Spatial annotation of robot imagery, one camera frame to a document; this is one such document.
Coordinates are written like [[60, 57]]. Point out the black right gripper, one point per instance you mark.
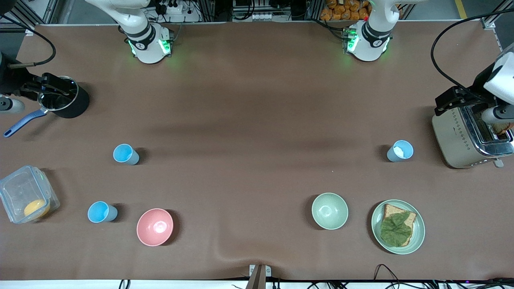
[[15, 81]]

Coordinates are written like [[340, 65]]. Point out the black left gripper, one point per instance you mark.
[[478, 85]]

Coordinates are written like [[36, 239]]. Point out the light blue cup with tissue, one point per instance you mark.
[[408, 149]]

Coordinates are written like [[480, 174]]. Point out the plain light blue cup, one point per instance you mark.
[[123, 153], [98, 212]]

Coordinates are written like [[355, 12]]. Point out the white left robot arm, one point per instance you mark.
[[373, 36]]

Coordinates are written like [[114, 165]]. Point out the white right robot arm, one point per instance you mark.
[[144, 36]]

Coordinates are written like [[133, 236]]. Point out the beige and chrome toaster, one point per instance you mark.
[[453, 140]]

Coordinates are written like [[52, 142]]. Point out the toast slice in toaster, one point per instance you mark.
[[502, 128]]

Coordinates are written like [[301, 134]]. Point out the crumpled white tissue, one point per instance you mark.
[[399, 151]]

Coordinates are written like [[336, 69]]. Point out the clear plastic food container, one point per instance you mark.
[[16, 188]]

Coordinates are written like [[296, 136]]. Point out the brown bread slice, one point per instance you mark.
[[390, 209]]

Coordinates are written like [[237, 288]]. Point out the yellow orange round food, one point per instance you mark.
[[35, 208]]

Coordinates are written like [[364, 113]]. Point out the pale green plate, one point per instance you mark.
[[419, 233]]

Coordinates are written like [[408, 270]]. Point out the bag of orange snacks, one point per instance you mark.
[[345, 10]]

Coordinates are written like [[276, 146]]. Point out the green lettuce leaf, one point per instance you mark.
[[395, 230]]

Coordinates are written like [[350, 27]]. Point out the white power strip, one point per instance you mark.
[[174, 8]]

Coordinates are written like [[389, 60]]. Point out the pale green bowl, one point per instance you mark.
[[329, 211]]

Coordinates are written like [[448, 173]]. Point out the pink bowl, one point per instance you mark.
[[154, 226]]

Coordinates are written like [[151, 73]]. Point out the brown table cloth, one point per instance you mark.
[[257, 180]]

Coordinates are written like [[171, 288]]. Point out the metal table corner bracket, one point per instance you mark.
[[489, 24], [30, 31]]

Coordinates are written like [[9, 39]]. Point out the grey metal edge bracket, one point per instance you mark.
[[268, 271]]

